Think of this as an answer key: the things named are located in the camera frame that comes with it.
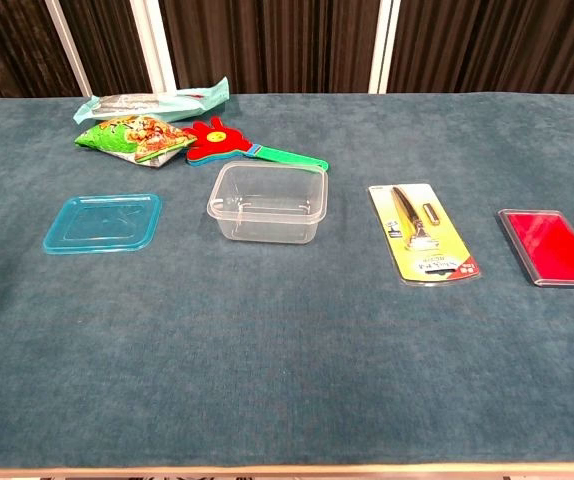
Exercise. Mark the teal plastic lid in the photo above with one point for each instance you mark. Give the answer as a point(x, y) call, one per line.
point(102, 225)

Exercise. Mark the clear plastic container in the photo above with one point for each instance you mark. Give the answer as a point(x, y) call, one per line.
point(267, 210)

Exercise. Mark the red hand clapper toy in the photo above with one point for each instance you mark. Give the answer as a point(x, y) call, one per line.
point(214, 137)

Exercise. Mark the teal tablecloth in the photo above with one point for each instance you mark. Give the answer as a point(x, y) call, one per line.
point(287, 350)

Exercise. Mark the yellow razor blister pack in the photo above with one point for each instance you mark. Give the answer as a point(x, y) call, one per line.
point(424, 235)

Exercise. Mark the green snack bag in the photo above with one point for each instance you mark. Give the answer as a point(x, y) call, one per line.
point(132, 137)

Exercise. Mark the dark pleated curtain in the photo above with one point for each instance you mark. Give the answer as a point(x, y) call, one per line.
point(267, 40)

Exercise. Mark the light blue cutlery package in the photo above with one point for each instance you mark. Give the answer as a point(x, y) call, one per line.
point(137, 105)

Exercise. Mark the red card in clear case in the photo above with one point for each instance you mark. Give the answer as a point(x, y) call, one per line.
point(549, 245)

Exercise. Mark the white frame post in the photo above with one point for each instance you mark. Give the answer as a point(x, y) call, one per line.
point(384, 50)
point(154, 50)

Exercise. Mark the thin grey frame post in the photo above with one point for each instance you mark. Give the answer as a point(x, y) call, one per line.
point(69, 50)

